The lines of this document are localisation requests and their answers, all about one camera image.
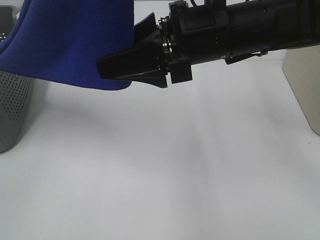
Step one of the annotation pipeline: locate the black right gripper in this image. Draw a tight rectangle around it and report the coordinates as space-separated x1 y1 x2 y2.
96 0 232 88

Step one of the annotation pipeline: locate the blue microfibre towel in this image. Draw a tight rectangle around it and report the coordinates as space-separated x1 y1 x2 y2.
0 0 134 91

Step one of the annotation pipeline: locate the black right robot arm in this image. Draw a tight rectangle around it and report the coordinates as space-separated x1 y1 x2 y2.
96 0 320 88

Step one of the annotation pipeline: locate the grey perforated plastic basket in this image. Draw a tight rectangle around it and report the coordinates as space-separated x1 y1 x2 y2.
0 5 34 153

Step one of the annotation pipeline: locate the beige plastic basket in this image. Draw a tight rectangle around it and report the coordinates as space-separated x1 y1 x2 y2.
282 45 320 135

